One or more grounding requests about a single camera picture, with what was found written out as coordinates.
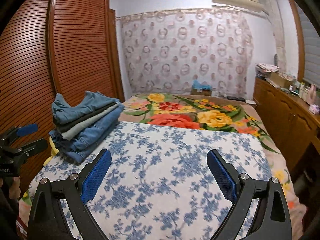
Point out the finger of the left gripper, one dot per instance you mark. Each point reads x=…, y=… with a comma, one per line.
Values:
x=26, y=130
x=35, y=147

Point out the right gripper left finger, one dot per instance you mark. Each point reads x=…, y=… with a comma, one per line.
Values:
x=92, y=175

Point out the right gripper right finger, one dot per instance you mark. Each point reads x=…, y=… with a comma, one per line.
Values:
x=226, y=176

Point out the teal blue pants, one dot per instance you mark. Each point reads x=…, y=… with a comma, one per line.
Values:
x=63, y=113

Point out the person's left hand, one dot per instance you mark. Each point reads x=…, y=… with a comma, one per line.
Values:
x=14, y=191

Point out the yellow plush toy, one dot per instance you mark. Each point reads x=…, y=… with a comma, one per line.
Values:
x=53, y=153

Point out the folded blue denim jeans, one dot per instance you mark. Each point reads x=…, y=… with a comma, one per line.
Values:
x=87, y=140

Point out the black folded garment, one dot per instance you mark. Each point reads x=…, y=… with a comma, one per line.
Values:
x=65, y=127

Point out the grey folded garment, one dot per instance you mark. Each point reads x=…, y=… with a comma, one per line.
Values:
x=72, y=132

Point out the blue white floral sheet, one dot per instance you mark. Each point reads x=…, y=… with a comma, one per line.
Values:
x=159, y=185

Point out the colourful floral blanket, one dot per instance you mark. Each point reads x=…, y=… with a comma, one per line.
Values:
x=199, y=113

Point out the brown wooden sideboard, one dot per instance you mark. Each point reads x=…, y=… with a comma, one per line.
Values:
x=292, y=127

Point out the cardboard box with blue bag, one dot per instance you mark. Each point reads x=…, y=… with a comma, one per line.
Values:
x=201, y=89

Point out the brown louvered wooden wardrobe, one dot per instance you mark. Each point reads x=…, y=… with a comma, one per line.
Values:
x=52, y=47

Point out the cardboard box on sideboard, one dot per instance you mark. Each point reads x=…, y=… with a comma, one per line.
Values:
x=281, y=79

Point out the stack of papers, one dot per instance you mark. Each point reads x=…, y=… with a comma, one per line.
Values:
x=264, y=70

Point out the pink bottle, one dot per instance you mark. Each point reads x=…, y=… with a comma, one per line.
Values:
x=312, y=95

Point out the circle patterned lace curtain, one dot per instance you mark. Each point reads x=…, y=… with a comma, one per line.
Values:
x=170, y=51

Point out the grey window roller shutter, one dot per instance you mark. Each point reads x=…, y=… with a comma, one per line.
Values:
x=311, y=49

